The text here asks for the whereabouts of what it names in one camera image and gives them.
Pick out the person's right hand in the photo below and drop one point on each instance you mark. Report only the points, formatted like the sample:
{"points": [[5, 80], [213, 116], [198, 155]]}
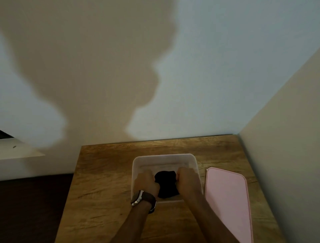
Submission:
{"points": [[188, 180]]}

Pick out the person's left hand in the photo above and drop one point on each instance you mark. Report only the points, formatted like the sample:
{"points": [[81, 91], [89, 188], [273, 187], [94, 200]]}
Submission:
{"points": [[146, 182]]}

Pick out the translucent white plastic container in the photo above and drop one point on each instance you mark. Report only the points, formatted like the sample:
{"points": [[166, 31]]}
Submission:
{"points": [[163, 162]]}

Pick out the person's right forearm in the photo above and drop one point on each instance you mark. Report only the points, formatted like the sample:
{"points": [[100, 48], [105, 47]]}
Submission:
{"points": [[211, 220]]}

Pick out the wooden table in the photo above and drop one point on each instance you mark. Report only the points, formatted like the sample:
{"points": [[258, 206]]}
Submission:
{"points": [[105, 190]]}

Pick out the white window sill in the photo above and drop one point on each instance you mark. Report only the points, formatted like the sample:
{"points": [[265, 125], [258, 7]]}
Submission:
{"points": [[17, 149]]}

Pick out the black cloth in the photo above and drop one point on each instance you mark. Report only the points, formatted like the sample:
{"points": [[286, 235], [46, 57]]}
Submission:
{"points": [[167, 184]]}

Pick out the pink container lid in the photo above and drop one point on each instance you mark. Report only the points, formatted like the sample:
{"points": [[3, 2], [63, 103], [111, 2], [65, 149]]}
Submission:
{"points": [[226, 200]]}

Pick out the person's left forearm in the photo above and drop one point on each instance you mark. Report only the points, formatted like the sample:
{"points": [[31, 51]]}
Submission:
{"points": [[135, 224]]}

